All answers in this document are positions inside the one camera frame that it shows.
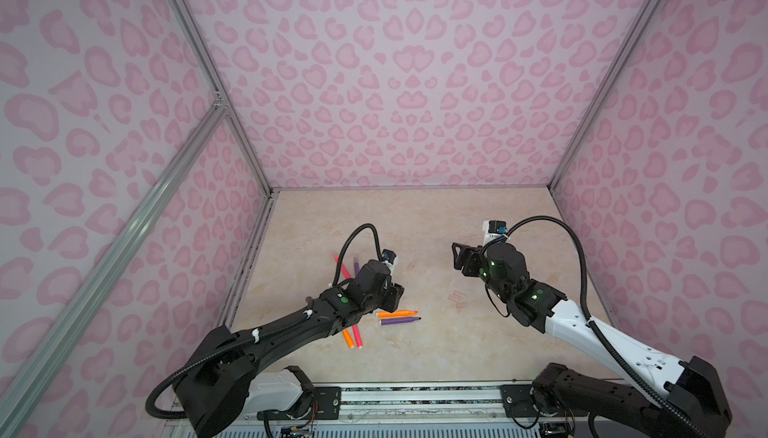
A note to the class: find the diagonal aluminium frame bar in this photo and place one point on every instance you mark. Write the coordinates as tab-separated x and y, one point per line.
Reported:
40	369

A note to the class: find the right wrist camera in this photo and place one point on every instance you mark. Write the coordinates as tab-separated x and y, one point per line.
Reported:
494	231

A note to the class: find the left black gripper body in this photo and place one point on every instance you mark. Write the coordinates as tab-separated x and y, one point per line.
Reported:
388	298

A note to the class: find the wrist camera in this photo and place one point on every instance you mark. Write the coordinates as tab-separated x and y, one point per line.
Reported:
494	231
390	259

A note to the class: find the orange highlighter pen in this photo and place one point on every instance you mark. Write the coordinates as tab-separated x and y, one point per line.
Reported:
397	314
348	339

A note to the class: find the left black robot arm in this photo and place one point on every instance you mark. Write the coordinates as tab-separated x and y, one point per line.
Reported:
214	391

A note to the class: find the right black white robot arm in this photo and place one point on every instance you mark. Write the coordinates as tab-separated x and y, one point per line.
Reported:
659	394

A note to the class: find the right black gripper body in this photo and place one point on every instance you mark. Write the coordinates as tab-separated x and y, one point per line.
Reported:
498	288

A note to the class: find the pink highlighter pen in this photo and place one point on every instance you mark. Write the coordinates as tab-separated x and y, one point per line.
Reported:
344	271
357	337

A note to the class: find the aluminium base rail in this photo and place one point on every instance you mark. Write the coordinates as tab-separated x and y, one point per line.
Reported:
447	409

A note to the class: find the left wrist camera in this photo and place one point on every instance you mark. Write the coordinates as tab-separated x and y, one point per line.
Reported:
390	259

